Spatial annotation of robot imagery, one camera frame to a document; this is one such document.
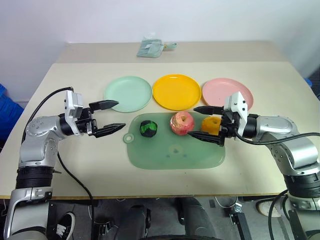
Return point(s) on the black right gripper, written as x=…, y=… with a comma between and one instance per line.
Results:
x=228, y=125

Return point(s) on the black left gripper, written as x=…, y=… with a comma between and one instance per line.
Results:
x=86, y=122

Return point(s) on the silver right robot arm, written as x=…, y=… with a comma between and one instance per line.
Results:
x=295, y=147

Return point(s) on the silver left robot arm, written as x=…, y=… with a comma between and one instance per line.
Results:
x=37, y=147

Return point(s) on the orange toy food piece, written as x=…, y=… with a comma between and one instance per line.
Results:
x=210, y=125

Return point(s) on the mint green plate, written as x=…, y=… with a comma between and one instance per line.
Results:
x=127, y=92

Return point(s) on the pink plate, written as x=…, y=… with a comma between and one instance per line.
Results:
x=217, y=91

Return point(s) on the dark green toy vegetable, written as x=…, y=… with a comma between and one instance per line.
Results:
x=148, y=129

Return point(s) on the yellow plate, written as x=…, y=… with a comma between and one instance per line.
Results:
x=177, y=91

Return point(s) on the red apple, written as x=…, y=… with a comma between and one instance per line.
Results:
x=181, y=123

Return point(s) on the translucent green cutting mat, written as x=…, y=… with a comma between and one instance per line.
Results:
x=175, y=155

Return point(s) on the folded green cloth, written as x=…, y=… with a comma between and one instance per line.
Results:
x=149, y=48

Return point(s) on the dark rounded shape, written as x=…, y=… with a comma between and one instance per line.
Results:
x=196, y=217

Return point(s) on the white shoe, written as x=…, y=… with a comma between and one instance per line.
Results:
x=266, y=208

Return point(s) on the small blue object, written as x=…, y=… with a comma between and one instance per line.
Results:
x=309, y=82

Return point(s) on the black sneaker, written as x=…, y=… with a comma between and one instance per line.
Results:
x=64, y=225

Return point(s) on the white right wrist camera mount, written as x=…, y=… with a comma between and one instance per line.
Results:
x=238, y=105

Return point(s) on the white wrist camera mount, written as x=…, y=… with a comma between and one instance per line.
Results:
x=72, y=102
x=238, y=105

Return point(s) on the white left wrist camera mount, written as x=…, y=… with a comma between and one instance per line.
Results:
x=72, y=102

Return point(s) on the black metal bracket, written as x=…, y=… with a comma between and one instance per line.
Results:
x=238, y=223

